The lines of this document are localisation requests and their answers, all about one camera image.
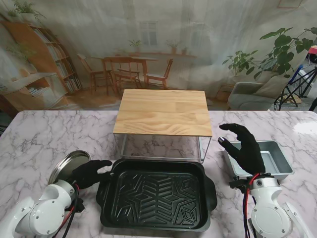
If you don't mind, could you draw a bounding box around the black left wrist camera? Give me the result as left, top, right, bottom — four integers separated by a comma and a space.
71, 198, 85, 213

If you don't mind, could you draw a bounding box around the printed room scene backdrop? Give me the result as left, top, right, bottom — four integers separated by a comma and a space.
0, 0, 317, 112

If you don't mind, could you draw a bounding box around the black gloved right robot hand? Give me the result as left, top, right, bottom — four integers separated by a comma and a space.
217, 123, 265, 177

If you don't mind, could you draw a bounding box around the oval stainless steel plate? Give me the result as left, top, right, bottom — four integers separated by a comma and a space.
47, 150, 92, 185

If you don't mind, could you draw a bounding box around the black tripod stand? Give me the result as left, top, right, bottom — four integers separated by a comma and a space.
273, 65, 317, 112

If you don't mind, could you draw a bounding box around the red black cable bundle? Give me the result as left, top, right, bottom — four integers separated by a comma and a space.
55, 184, 84, 238
242, 173, 261, 238

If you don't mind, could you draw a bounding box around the silver rectangular baking tin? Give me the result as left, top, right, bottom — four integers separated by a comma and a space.
223, 140, 294, 181

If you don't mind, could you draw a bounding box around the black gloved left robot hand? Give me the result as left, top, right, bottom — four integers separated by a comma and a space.
71, 160, 113, 190

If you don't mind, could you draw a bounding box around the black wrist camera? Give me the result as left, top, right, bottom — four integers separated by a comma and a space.
229, 178, 250, 190
71, 198, 85, 213

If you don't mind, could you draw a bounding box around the wooden top metal frame shelf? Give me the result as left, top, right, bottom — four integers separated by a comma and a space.
112, 89, 213, 165

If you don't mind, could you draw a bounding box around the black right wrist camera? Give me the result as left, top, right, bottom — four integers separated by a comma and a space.
229, 178, 250, 190

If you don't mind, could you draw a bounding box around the black patterned baking tray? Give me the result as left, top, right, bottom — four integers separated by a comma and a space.
96, 158, 217, 233

